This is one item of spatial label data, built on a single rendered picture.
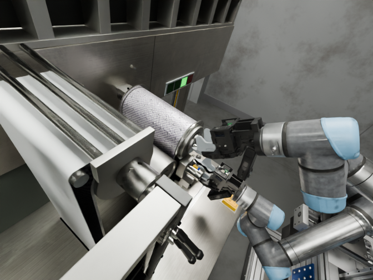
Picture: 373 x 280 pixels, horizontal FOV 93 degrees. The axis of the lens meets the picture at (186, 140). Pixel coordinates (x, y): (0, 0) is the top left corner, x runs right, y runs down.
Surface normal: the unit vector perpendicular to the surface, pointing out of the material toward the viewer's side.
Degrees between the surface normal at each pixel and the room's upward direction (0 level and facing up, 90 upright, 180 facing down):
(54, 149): 0
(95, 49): 90
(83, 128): 0
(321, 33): 90
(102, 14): 90
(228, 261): 0
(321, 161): 80
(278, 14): 90
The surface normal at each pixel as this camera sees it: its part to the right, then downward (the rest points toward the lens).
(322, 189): -0.47, 0.40
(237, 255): 0.22, -0.69
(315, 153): -0.65, 0.41
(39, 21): 0.79, 0.54
